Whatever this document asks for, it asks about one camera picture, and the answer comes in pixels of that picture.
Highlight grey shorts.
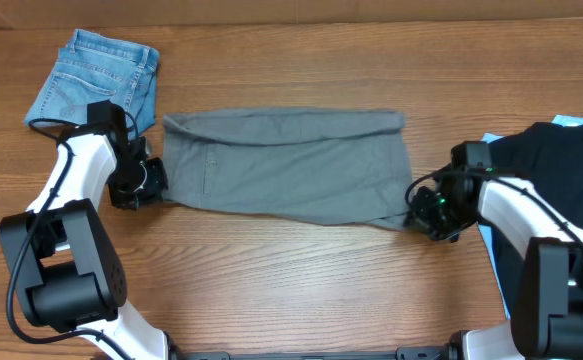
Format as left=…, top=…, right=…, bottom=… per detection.
left=163, top=108, right=412, bottom=230

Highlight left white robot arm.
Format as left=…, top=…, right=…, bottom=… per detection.
left=0, top=131, right=177, bottom=359

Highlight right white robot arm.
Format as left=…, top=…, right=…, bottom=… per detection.
left=405, top=168, right=583, bottom=359

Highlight folded blue denim shorts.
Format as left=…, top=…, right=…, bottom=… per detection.
left=24, top=29, right=160, bottom=133

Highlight black t-shirt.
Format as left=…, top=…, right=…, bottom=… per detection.
left=485, top=115, right=583, bottom=316

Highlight light blue garment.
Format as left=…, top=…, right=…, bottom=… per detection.
left=478, top=114, right=583, bottom=319

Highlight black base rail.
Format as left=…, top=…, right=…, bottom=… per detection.
left=170, top=345, right=462, bottom=360

